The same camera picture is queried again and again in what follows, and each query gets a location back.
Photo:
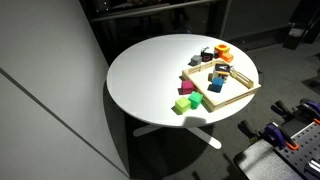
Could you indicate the pink cube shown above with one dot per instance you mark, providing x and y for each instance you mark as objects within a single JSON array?
[{"x": 187, "y": 87}]

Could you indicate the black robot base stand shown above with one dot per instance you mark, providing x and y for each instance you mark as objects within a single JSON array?
[{"x": 260, "y": 162}]

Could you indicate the lime green cube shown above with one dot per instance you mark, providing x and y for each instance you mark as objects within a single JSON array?
[{"x": 182, "y": 105}]

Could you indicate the grey cube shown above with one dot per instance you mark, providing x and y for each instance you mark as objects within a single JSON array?
[{"x": 196, "y": 60}]

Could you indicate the blue cube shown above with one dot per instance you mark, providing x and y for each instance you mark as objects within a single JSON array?
[{"x": 217, "y": 84}]

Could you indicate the orange cube with hole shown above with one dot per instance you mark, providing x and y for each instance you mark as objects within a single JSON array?
[{"x": 221, "y": 49}]

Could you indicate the wooden tray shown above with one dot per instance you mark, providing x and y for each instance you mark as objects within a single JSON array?
[{"x": 221, "y": 89}]

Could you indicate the white round table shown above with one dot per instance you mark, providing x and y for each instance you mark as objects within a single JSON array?
[{"x": 146, "y": 79}]

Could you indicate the black yellow checkered block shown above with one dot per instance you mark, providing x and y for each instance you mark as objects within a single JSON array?
[{"x": 221, "y": 71}]

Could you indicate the small orange block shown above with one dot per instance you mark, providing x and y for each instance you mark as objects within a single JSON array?
[{"x": 227, "y": 57}]

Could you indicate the near purple spring clamp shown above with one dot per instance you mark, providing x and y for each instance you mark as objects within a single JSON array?
[{"x": 272, "y": 133}]

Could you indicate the purple spring clamp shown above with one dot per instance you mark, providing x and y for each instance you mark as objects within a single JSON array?
[
  {"x": 272, "y": 133},
  {"x": 307, "y": 109}
]

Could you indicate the far purple spring clamp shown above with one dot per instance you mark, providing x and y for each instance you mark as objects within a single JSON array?
[{"x": 307, "y": 109}]

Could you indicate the black perforated breadboard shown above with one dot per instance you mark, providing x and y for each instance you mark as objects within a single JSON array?
[{"x": 308, "y": 140}]

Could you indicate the silver aluminium extrusion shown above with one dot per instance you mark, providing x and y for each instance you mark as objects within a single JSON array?
[{"x": 313, "y": 167}]

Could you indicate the black cube with red ring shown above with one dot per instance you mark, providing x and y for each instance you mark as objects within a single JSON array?
[{"x": 205, "y": 55}]

